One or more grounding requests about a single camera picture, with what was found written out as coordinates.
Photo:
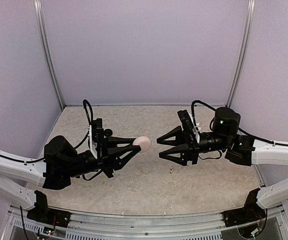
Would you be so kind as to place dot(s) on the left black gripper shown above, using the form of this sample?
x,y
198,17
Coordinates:
x,y
109,157

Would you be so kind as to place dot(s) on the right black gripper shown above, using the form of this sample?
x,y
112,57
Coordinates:
x,y
190,148

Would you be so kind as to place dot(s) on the pink round case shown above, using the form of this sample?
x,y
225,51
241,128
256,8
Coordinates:
x,y
143,142

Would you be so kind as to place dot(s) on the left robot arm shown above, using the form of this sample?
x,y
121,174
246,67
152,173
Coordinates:
x,y
61,163

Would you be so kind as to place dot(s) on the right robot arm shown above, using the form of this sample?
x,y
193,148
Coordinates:
x,y
245,150

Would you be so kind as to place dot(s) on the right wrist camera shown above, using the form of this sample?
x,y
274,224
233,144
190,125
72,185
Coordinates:
x,y
190,128

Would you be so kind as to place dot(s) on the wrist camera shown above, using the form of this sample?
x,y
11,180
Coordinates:
x,y
190,128
96,136

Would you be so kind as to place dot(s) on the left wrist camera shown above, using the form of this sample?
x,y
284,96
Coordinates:
x,y
96,136

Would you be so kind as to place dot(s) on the front aluminium rail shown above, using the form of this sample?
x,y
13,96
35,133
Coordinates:
x,y
84,225

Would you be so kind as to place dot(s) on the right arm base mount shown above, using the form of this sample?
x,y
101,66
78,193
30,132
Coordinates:
x,y
243,215

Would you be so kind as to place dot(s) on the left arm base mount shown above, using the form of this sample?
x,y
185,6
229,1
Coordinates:
x,y
50,216

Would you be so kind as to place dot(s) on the right aluminium frame post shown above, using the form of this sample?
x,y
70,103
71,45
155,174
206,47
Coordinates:
x,y
242,52

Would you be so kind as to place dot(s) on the aluminium frame post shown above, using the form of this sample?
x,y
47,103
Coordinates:
x,y
47,53
242,52

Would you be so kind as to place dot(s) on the left aluminium frame post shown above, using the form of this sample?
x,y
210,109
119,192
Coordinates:
x,y
47,53

